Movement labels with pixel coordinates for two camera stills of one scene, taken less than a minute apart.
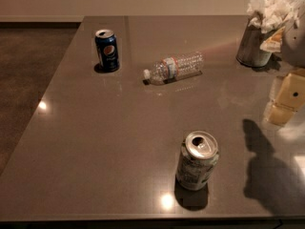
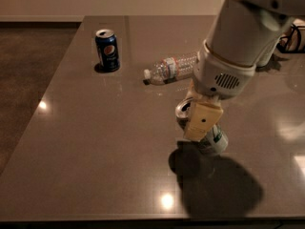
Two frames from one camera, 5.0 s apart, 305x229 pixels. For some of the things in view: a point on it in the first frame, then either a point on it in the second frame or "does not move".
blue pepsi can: x=107 y=48 does not move
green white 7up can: x=197 y=160 to x=215 y=142
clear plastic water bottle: x=180 y=66 does not move
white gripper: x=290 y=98 to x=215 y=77
